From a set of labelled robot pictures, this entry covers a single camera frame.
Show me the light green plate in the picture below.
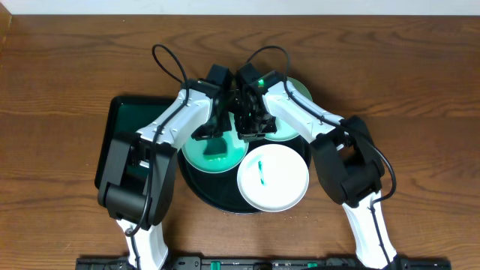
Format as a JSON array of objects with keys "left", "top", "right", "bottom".
[
  {"left": 181, "top": 112, "right": 249, "bottom": 173},
  {"left": 262, "top": 76, "right": 314, "bottom": 143}
]

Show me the green sponge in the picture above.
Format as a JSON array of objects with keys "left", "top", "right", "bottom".
[{"left": 202, "top": 137, "right": 228, "bottom": 159}]

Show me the white plate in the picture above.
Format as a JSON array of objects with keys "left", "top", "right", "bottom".
[{"left": 237, "top": 144, "right": 310, "bottom": 212}]

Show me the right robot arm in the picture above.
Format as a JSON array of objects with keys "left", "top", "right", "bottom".
[{"left": 235, "top": 62, "right": 398, "bottom": 269}]

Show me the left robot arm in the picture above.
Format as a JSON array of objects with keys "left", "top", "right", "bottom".
[{"left": 95, "top": 64, "right": 233, "bottom": 269}]

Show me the round black tray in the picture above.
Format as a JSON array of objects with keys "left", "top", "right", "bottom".
[{"left": 178, "top": 134, "right": 311, "bottom": 214}]

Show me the rectangular dark green tray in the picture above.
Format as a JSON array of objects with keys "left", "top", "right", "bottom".
[{"left": 94, "top": 95, "right": 175, "bottom": 189}]

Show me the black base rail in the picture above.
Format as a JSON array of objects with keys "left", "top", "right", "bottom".
[{"left": 75, "top": 256, "right": 452, "bottom": 270}]

